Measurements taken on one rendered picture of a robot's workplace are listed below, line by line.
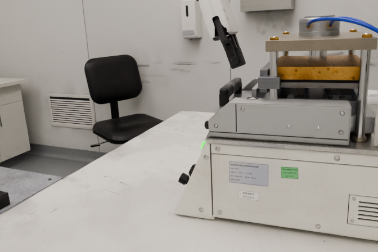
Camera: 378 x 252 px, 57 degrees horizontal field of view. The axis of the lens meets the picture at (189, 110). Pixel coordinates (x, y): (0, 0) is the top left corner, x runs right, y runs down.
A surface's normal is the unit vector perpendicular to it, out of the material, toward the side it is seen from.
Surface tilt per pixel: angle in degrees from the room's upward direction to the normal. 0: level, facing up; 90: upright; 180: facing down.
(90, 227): 0
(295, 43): 90
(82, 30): 90
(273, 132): 90
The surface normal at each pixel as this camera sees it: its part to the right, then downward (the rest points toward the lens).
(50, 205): -0.04, -0.97
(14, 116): 0.91, 0.06
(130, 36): -0.40, 0.24
